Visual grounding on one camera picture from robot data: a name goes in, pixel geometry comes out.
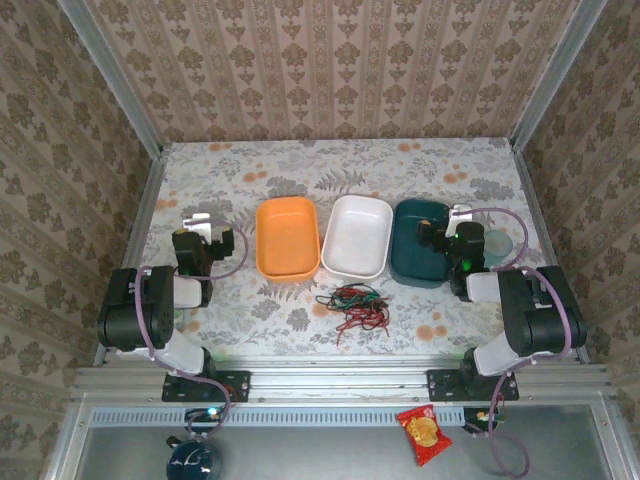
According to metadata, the white plastic tray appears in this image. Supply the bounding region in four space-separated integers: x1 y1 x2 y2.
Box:
321 194 394 281

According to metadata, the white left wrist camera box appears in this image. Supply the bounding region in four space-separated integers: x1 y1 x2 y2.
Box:
180 213 215 240

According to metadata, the aluminium front frame rail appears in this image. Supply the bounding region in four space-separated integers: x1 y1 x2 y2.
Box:
74 353 616 402

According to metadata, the orange plastic tray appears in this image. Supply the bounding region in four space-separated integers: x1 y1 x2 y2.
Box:
255 196 321 286

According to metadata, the aluminium right frame post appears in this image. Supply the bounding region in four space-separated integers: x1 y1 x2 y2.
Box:
509 0 609 151

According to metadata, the red jumper cable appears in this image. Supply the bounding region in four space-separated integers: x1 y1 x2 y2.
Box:
335 294 391 346
329 283 391 321
344 308 390 337

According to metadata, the aluminium frame post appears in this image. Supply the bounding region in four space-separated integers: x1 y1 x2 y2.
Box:
57 0 164 156
509 0 609 151

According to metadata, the dark teal plastic tray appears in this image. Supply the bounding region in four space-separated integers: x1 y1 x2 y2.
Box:
388 198 466 290

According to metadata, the translucent teal cup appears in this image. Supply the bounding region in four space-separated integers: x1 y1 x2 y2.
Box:
482 229 515 269

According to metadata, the aluminium left frame post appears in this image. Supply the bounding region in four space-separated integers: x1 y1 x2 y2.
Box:
57 0 164 156

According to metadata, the aluminium left side rail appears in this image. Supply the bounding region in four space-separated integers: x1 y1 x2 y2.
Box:
92 147 169 366

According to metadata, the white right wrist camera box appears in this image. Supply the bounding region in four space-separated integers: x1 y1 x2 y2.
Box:
447 203 474 232

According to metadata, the left controller circuit board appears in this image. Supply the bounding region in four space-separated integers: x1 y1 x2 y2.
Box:
185 407 225 426

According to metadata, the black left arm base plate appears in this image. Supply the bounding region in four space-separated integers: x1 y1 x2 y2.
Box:
161 369 251 404

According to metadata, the grey slotted cable duct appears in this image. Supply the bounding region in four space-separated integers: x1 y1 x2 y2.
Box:
89 405 471 428

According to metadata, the red snack packet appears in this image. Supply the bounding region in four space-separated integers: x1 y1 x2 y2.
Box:
396 403 454 467

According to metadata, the right controller circuit board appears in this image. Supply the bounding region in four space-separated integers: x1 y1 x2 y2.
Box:
463 407 507 435

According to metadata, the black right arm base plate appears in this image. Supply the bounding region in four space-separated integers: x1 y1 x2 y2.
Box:
426 368 519 401

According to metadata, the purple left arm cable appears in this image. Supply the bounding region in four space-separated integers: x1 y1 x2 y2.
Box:
134 217 250 441

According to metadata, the controller circuit board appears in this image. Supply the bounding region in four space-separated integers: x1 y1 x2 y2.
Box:
463 407 507 435
185 407 225 426

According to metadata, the dark blue patterned ball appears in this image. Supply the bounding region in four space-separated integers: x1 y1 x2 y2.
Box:
166 437 221 480

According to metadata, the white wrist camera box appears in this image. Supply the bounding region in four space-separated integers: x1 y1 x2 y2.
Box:
180 213 215 240
447 203 474 232

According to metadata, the floral table cover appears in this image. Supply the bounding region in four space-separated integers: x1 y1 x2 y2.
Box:
127 137 576 359

